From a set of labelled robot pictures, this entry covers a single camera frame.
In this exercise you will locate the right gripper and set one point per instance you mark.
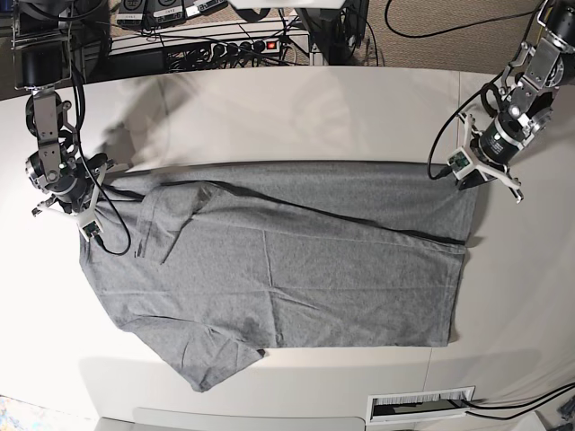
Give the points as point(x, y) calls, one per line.
point(72, 191)

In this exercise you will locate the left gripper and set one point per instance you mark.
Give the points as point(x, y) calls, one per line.
point(499, 144)

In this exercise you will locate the grey T-shirt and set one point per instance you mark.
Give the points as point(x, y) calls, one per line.
point(214, 266)

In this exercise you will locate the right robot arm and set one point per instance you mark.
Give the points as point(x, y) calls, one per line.
point(42, 59)

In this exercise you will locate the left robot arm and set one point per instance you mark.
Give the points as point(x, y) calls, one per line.
point(520, 106)

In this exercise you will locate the white power strip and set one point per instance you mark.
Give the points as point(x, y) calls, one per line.
point(228, 50)

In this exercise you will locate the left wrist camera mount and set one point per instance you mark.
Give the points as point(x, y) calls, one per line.
point(473, 169)

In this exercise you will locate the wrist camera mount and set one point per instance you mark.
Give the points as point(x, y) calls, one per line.
point(87, 221)
point(473, 169)

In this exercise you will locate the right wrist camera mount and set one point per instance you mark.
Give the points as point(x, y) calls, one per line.
point(87, 221)

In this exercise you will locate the white overhead camera mount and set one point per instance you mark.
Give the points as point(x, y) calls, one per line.
point(265, 4)

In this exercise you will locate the table cable grommet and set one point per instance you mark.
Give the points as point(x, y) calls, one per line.
point(412, 407)

